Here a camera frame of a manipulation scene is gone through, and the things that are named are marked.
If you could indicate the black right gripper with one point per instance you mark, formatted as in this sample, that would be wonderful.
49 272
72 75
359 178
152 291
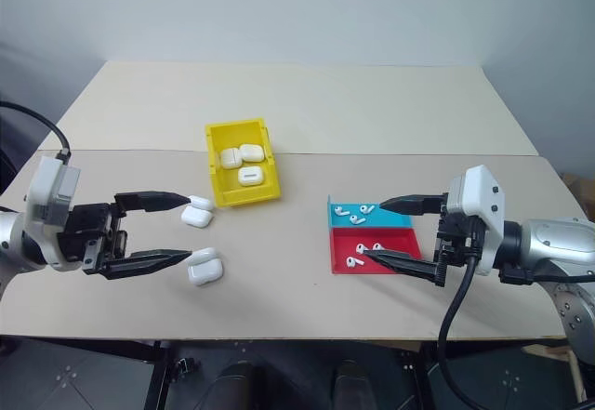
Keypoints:
458 242

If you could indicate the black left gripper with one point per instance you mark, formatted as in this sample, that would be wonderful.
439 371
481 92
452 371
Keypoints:
90 228

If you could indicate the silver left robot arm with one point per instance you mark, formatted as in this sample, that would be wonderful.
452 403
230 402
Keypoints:
13 238

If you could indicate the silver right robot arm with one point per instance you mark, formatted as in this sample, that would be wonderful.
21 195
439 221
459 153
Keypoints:
553 247

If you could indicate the open white charging case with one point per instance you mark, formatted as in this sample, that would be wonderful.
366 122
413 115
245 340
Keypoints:
196 217
205 270

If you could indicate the yellow plastic bin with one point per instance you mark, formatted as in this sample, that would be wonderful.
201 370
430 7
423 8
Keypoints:
223 191

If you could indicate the closed white charging case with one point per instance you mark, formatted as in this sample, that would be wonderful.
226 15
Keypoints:
252 153
230 158
250 176

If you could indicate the red plastic tray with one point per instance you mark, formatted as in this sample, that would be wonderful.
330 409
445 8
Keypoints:
400 242

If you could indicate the blue plastic tray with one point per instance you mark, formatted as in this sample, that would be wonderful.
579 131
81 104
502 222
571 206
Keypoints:
390 218

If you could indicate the white wireless earbud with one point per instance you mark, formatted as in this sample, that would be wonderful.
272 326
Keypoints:
377 246
361 247
340 210
354 262
355 219
366 208

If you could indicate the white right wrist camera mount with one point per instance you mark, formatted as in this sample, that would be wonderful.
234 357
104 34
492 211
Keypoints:
483 196

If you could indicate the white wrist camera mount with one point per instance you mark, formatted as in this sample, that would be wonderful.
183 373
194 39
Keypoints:
46 182
483 196

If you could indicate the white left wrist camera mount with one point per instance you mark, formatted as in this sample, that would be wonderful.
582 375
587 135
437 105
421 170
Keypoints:
46 182

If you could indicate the black table frame leg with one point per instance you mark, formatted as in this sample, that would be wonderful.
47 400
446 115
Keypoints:
155 377

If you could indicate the light wooden frame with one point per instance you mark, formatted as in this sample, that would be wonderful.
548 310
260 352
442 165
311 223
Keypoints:
553 352

